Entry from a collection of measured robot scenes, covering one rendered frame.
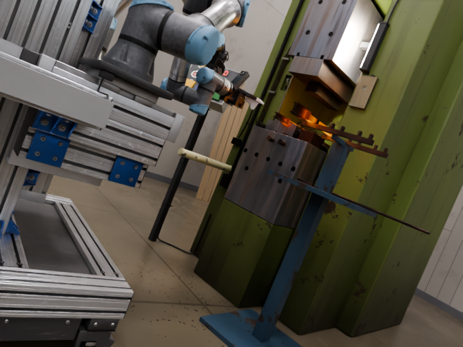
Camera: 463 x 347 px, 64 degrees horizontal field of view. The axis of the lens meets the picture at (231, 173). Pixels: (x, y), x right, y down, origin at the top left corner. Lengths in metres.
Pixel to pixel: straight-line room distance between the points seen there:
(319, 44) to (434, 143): 0.85
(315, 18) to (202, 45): 1.27
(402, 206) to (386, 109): 0.61
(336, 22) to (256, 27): 3.44
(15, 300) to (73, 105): 0.50
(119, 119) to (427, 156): 1.74
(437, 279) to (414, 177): 2.75
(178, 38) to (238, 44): 4.28
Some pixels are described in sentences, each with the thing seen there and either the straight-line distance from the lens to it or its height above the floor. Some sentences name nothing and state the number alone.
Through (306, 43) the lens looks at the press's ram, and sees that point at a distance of 2.21.
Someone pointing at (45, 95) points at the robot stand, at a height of 0.69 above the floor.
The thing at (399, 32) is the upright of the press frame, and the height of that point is 1.61.
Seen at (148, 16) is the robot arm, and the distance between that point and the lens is 1.13.
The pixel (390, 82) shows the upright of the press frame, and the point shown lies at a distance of 2.05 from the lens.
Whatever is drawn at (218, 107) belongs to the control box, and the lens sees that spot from 2.23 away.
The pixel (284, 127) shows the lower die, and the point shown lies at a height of 0.96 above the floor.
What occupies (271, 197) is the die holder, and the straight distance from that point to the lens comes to 1.92.
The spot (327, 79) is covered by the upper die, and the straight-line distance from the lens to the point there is 2.16.
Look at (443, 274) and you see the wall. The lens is 4.93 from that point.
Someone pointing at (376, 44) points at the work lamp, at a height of 1.52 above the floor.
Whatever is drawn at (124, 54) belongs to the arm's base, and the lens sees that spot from 1.12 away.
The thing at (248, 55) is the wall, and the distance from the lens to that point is 5.47.
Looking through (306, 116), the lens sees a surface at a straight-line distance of 1.54.
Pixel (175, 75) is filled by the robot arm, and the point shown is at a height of 0.93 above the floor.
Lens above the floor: 0.73
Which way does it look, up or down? 3 degrees down
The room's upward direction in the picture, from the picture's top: 22 degrees clockwise
